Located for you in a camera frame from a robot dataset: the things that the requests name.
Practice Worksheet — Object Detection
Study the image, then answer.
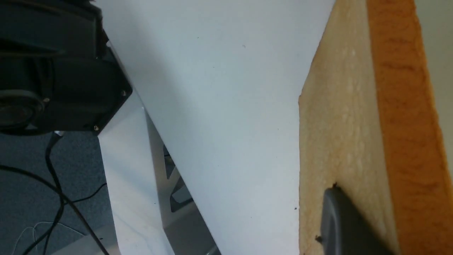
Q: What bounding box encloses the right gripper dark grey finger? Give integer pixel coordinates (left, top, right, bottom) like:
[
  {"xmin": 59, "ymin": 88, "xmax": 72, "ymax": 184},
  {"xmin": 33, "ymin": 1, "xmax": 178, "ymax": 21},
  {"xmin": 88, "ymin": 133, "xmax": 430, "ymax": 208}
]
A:
[{"xmin": 315, "ymin": 183, "xmax": 400, "ymax": 255}]

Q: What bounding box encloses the toast slice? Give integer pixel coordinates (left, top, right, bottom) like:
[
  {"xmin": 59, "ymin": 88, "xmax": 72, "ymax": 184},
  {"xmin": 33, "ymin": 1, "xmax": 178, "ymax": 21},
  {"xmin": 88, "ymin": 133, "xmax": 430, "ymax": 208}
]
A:
[{"xmin": 299, "ymin": 0, "xmax": 452, "ymax": 255}]

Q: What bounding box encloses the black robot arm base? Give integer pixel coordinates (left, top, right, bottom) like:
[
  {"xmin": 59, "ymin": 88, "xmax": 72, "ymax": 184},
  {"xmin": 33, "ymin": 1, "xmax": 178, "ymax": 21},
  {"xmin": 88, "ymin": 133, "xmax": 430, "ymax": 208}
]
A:
[{"xmin": 0, "ymin": 0, "xmax": 133, "ymax": 136}]

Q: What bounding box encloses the aluminium table frame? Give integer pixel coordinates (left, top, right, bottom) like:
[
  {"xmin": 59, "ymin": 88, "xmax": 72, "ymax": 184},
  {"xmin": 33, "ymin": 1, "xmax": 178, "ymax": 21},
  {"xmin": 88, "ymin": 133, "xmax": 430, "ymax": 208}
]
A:
[{"xmin": 145, "ymin": 114, "xmax": 220, "ymax": 255}]

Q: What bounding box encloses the black floor cable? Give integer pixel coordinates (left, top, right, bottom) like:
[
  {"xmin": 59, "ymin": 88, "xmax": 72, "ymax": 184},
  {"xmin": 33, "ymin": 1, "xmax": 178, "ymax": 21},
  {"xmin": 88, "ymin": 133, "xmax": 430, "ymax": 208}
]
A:
[{"xmin": 0, "ymin": 133, "xmax": 110, "ymax": 255}]

